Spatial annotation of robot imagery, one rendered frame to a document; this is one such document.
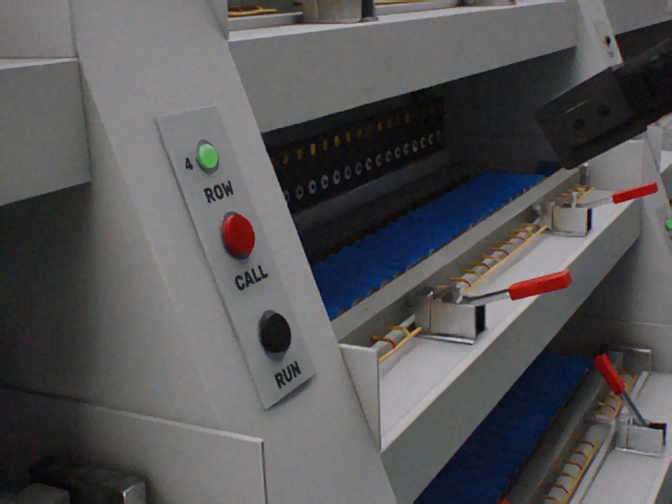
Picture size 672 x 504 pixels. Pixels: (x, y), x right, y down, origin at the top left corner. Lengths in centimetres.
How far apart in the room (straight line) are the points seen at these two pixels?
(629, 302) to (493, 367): 46
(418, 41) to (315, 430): 30
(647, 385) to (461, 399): 49
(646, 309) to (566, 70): 26
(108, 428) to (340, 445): 10
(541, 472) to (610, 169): 35
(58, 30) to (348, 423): 21
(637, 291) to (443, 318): 47
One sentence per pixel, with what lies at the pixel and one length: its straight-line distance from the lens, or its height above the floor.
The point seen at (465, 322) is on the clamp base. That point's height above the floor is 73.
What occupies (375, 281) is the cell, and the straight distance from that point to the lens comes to 64.
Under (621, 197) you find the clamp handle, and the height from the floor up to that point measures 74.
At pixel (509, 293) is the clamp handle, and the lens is 57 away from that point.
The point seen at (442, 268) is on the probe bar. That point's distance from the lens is 66.
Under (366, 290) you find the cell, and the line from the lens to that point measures 62.
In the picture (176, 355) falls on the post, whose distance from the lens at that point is 37.
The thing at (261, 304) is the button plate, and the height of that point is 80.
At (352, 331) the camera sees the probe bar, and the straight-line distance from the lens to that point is 54.
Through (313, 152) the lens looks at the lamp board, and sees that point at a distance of 77.
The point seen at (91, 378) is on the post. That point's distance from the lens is 40.
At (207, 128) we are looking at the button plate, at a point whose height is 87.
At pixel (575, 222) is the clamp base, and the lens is 83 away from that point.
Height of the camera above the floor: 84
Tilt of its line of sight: 5 degrees down
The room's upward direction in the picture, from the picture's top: 20 degrees counter-clockwise
